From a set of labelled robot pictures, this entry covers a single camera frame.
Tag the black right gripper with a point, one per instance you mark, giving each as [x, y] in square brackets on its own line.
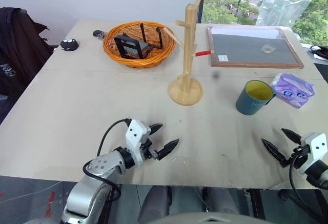
[299, 157]

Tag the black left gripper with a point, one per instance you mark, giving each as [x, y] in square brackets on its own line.
[148, 150]

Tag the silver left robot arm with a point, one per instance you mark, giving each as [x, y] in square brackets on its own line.
[102, 165]

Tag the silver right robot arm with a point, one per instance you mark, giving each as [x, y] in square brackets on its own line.
[319, 174]

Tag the teal mug yellow inside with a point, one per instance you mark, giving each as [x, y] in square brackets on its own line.
[249, 103]

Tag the wooden mug tree stand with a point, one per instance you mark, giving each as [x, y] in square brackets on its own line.
[188, 55]

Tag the purple tissue pack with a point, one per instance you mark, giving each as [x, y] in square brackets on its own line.
[292, 90]

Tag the black stand leg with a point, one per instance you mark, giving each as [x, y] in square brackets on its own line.
[256, 203]

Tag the black folding stand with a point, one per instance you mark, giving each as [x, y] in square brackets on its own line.
[138, 48]

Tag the orange woven basket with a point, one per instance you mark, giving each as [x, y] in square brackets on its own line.
[120, 55]

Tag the small clear plastic pouch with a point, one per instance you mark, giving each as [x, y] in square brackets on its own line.
[267, 48]

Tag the black and white object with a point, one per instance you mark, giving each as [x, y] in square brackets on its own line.
[320, 52]

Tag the wood-framed chalkboard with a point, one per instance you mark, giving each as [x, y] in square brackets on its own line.
[251, 49]

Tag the small white label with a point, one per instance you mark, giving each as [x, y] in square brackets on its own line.
[223, 58]

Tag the small black round object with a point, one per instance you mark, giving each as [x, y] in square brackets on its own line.
[98, 33]

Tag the black controller with white buttons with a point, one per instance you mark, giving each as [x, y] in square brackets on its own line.
[69, 45]

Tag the large clear plastic bag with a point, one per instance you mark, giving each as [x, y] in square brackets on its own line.
[279, 8]

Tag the black jacket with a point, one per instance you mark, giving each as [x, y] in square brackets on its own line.
[18, 47]

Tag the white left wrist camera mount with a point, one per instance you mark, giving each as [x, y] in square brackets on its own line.
[135, 134]

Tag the dark window frame post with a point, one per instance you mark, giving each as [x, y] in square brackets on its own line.
[202, 1]

